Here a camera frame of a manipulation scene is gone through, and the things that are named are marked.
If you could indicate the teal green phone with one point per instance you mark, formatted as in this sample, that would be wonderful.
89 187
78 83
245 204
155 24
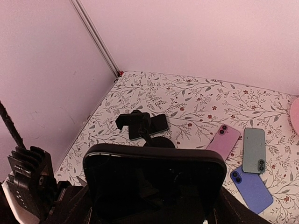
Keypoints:
254 153

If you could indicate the floral table mat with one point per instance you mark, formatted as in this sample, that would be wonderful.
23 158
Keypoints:
195 109

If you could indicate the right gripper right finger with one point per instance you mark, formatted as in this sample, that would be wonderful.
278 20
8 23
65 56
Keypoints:
228 210

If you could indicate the pink phone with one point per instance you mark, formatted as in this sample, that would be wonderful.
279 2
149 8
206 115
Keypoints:
224 141

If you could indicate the pink plate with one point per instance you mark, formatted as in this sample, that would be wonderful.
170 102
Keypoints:
294 115

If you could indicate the black phone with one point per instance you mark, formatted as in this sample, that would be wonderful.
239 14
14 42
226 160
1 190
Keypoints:
158 124
152 185

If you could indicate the left aluminium corner post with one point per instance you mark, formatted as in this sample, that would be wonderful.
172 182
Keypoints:
94 34

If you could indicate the blue phone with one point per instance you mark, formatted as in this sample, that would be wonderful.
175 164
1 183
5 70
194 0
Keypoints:
252 189

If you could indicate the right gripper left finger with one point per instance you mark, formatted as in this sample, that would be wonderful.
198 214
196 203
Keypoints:
75 206

